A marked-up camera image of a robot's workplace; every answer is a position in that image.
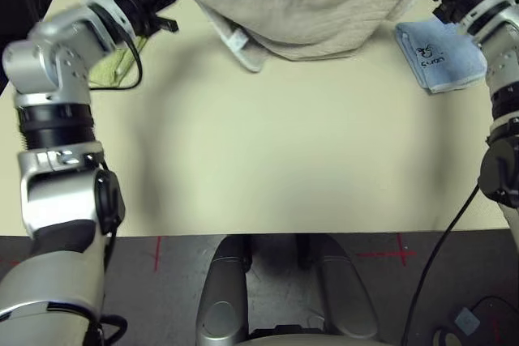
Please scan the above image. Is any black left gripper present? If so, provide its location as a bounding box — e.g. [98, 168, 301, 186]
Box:
[105, 0, 182, 38]

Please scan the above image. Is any beige towel with white trim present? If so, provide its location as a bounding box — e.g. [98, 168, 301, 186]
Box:
[157, 0, 427, 74]

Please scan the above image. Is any folded blue towel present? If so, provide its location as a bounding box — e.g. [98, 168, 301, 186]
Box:
[395, 19, 487, 95]

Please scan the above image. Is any grey robot right leg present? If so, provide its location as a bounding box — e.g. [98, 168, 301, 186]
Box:
[298, 235, 378, 341]

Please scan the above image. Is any small grey-blue floor device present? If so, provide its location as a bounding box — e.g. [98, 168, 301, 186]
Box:
[453, 307, 482, 335]

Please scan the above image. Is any robot waist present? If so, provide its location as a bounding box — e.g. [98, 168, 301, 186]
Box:
[245, 323, 366, 346]

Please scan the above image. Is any black left camera cable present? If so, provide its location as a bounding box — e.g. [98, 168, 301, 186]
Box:
[88, 33, 143, 91]

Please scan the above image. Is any black floor cable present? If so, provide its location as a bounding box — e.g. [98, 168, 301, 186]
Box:
[431, 295, 519, 346]

